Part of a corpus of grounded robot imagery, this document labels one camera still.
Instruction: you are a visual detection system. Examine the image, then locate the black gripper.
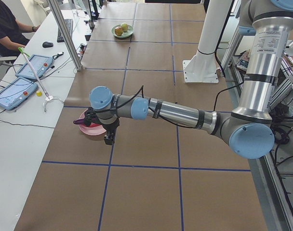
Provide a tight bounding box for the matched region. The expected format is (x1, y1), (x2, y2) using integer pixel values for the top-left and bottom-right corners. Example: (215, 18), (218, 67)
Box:
(83, 107), (120, 144)

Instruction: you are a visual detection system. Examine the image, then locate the purple eggplant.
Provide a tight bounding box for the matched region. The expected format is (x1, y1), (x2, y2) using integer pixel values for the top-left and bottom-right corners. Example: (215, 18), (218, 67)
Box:
(73, 118), (84, 125)

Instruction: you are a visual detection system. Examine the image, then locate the red yellow apple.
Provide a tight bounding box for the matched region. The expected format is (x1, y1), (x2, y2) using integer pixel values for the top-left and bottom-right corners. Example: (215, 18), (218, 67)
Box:
(114, 26), (123, 36)

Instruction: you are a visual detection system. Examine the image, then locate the yellow green peach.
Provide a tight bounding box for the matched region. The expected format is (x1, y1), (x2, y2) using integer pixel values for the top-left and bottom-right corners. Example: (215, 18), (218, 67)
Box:
(120, 23), (128, 32)

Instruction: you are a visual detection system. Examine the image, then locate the pink plate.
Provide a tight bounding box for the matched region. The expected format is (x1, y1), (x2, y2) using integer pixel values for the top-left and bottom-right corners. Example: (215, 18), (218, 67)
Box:
(79, 123), (107, 136)

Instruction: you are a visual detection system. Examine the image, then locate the long reacher grabber stick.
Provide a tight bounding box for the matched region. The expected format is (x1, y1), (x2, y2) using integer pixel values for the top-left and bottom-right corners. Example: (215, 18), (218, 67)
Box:
(18, 47), (64, 113)

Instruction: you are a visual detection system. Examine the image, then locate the small yellow cap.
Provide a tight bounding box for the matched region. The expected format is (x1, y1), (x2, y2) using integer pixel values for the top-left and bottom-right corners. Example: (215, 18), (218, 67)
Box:
(36, 90), (42, 97)

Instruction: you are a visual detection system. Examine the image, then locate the upper teach pendant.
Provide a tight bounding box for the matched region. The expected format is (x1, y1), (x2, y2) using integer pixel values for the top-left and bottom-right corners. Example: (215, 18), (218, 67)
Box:
(15, 54), (53, 81)

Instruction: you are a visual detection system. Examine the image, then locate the teach pendant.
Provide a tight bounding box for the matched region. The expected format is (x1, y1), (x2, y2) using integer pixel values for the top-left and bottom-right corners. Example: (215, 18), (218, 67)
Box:
(0, 77), (38, 110)
(15, 54), (53, 81)

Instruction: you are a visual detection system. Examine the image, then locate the lower teach pendant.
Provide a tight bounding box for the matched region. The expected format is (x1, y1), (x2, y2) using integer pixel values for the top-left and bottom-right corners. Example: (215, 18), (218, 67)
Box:
(0, 77), (38, 110)

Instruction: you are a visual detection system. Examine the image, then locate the black computer mouse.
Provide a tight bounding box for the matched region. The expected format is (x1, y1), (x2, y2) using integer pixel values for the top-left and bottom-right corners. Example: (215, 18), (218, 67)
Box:
(42, 41), (53, 48)

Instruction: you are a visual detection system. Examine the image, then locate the green plate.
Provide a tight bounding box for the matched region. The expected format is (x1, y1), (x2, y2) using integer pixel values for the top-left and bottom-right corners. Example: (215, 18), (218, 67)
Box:
(111, 24), (134, 39)

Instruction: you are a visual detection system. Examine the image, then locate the black keyboard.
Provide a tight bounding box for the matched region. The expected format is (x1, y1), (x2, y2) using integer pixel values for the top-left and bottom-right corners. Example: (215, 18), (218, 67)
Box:
(56, 18), (74, 43)

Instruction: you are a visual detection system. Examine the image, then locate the seated person in black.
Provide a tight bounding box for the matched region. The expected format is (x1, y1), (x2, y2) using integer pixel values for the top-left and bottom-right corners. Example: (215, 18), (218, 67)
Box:
(0, 0), (39, 56)

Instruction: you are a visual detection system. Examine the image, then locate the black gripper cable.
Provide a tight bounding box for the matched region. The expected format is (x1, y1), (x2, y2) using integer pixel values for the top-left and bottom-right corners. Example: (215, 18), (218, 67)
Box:
(92, 84), (212, 128)

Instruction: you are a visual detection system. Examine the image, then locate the aluminium frame post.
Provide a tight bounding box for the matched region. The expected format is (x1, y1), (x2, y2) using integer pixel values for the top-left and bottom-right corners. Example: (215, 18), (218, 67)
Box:
(47, 0), (82, 71)

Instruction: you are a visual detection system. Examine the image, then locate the white central pillar mount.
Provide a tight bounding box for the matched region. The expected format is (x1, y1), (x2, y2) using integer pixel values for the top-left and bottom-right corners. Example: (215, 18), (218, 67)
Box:
(183, 0), (234, 83)

